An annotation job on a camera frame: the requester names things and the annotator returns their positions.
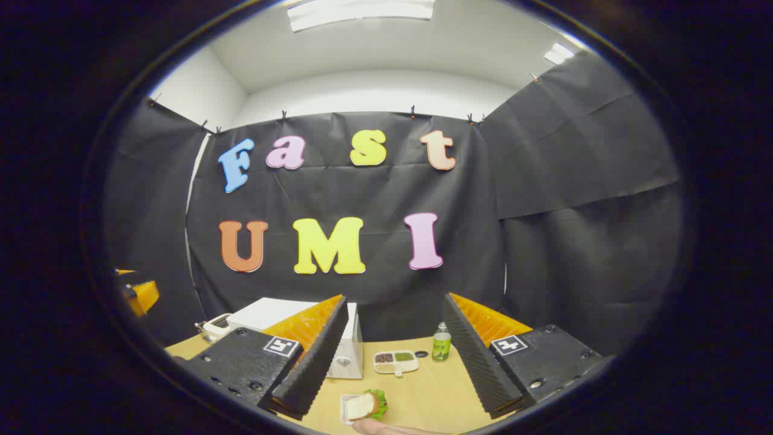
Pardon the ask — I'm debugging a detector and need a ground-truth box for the white ceiling light panel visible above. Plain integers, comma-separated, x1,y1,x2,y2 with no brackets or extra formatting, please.
544,42,576,65

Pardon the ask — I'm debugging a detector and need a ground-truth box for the bread and lettuce sandwich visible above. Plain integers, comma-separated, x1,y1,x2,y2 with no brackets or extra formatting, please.
345,388,389,422

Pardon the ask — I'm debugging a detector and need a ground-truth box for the cream toaster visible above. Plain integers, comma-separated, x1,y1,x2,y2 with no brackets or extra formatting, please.
194,313,234,344

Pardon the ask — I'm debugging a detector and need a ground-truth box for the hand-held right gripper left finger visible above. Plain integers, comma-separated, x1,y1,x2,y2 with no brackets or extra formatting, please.
180,294,350,422

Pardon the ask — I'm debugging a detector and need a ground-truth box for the white rectangular plate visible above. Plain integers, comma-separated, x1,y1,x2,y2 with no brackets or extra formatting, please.
340,394,364,426

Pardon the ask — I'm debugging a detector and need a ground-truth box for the green drink bottle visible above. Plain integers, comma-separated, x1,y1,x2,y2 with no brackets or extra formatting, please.
432,322,452,362

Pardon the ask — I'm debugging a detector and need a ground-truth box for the white microwave oven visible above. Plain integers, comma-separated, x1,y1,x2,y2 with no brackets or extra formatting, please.
226,297,364,380

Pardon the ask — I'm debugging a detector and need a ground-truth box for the black backdrop cloth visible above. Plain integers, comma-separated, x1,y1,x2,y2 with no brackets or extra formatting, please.
103,48,686,357

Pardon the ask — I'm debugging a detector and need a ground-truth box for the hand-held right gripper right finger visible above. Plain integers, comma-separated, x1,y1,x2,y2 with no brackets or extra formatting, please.
443,292,609,420

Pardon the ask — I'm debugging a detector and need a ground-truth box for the white divided dish of beans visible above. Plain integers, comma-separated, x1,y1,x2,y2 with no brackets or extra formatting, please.
373,350,420,378

